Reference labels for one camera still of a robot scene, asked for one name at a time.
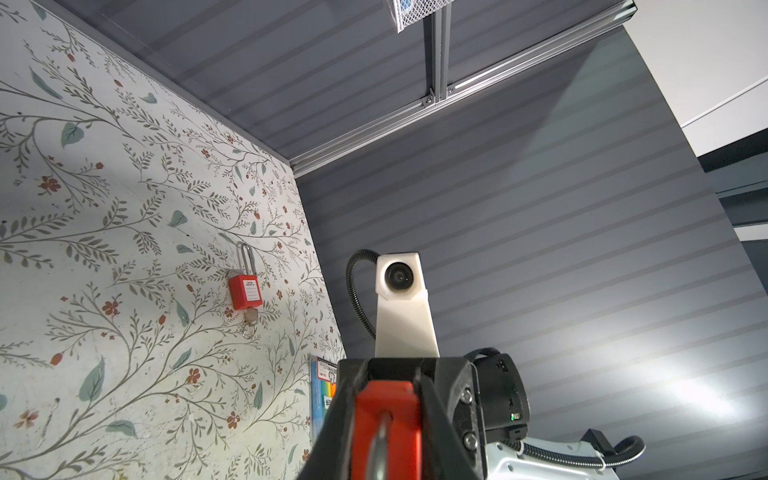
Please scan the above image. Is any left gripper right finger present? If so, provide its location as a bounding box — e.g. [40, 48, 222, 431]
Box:
[419, 381, 479, 479]

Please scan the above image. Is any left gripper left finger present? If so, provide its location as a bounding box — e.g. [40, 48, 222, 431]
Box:
[297, 383, 356, 480]

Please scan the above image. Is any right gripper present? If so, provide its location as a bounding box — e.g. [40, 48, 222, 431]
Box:
[338, 357, 486, 479]

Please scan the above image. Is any red padlock with keys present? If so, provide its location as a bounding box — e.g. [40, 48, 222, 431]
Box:
[350, 380, 422, 480]

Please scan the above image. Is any colourful marker pack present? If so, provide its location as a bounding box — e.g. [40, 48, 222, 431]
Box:
[310, 356, 338, 440]

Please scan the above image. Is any red padlock far right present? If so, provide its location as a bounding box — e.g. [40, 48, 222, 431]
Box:
[228, 242, 264, 328]

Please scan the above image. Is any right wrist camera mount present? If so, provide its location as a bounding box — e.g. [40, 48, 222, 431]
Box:
[374, 252, 440, 358]

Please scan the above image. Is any white wire basket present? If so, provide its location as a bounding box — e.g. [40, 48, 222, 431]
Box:
[383, 0, 453, 33]

